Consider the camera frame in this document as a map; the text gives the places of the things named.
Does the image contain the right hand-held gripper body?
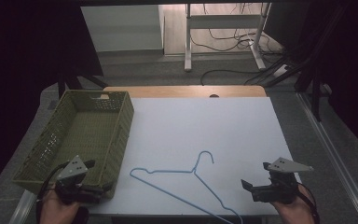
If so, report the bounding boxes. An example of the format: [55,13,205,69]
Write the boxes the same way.
[251,157,314,205]

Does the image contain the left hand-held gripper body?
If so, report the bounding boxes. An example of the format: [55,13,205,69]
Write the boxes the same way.
[54,155,106,205]

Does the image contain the green plastic lattice basket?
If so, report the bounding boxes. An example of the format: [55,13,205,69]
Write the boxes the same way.
[11,90,135,200]

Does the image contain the blue wire clothes hanger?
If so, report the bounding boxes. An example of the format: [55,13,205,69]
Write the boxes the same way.
[129,150,244,224]

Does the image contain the person's right hand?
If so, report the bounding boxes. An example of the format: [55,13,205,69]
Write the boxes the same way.
[270,186,315,224]

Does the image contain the person's left hand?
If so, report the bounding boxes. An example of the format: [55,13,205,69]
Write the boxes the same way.
[39,186,82,224]

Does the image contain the silver table leg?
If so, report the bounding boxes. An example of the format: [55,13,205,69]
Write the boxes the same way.
[8,189,37,224]

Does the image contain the white board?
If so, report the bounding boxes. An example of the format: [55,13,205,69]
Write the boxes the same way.
[88,96,302,217]

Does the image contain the black metal stand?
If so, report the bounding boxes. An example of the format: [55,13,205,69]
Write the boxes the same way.
[294,3,349,123]
[56,72,109,98]

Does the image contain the white power strip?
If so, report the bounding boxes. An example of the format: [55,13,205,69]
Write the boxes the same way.
[272,63,291,78]

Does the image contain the wooden table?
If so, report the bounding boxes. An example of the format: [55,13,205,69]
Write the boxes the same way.
[103,85,268,99]

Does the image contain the black curtain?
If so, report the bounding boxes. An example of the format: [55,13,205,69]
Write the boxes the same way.
[264,0,358,162]
[0,0,104,201]

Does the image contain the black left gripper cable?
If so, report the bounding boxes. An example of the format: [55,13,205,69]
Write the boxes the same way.
[35,161,71,224]

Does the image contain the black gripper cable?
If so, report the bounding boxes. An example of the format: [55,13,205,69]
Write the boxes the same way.
[35,161,71,224]
[296,182,321,224]

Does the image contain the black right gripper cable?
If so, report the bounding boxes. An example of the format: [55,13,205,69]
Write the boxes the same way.
[296,182,321,224]

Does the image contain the aluminium floor rail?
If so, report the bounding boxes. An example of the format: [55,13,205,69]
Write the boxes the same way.
[296,91,358,224]

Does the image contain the black floor cable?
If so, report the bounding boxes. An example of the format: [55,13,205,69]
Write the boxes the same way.
[200,68,264,87]

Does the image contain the tangle of black cables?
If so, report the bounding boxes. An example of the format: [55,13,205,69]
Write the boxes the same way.
[189,3,288,57]

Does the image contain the white metal desk frame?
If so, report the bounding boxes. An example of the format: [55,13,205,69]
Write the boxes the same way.
[184,3,273,73]

